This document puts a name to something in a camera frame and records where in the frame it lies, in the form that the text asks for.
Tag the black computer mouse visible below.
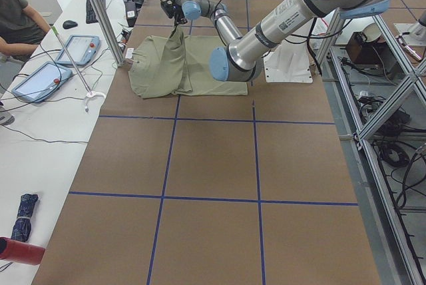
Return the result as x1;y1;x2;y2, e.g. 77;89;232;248
63;20;79;29

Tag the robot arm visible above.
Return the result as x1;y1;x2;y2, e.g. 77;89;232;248
177;0;391;82

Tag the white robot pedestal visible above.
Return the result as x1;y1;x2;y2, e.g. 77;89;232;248
264;44;313;83

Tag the white plastic hook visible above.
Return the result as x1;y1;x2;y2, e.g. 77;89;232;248
83;91;107;113

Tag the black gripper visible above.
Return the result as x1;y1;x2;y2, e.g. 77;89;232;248
174;7;187;27

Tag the red cylinder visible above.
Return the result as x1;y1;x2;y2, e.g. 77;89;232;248
1;237;45;266

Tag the olive green long-sleeve shirt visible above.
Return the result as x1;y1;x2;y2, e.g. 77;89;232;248
128;26;248;99

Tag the silver rod with green tip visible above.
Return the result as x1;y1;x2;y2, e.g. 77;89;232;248
51;25;91;98

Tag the near blue teach pendant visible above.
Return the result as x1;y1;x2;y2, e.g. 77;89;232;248
11;62;73;103

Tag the aluminium truss frame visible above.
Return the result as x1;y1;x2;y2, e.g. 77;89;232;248
319;0;425;284

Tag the folded navy umbrella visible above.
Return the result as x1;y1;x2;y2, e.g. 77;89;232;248
11;194;39;242

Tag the seated person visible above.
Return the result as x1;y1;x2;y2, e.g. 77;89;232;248
1;0;51;63

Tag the blue teach pendant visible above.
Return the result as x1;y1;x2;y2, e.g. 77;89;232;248
11;62;73;103
65;35;101;67

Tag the grey aluminium frame post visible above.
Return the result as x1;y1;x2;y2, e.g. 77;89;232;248
89;0;124;67

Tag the far blue teach pendant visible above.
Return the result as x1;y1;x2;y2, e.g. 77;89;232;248
65;35;101;67

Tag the white paper hang tag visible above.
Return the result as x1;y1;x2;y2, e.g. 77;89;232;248
125;48;134;59

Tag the black keyboard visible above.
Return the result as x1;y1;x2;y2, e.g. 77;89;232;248
85;0;106;24

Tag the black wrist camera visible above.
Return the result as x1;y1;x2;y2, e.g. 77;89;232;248
160;0;177;19

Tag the black box with label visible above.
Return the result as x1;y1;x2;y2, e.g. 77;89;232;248
124;0;138;27

